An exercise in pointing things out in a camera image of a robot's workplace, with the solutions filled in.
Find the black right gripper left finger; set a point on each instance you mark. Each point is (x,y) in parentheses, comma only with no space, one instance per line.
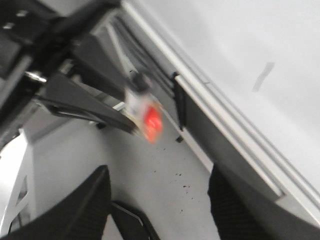
(82,215)

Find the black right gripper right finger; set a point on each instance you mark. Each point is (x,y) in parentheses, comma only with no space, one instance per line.
(242,213)

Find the red round magnet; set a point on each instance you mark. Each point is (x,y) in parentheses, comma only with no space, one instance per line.
(150,123)

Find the white whiteboard marker pen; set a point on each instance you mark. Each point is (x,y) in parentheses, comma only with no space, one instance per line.
(137,97)

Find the white whiteboard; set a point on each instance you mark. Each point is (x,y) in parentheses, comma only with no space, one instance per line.
(264,55)

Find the aluminium whiteboard tray rail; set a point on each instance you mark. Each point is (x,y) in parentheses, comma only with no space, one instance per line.
(292,192)

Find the white metal rack frame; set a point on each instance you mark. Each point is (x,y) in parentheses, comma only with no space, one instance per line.
(158,191)

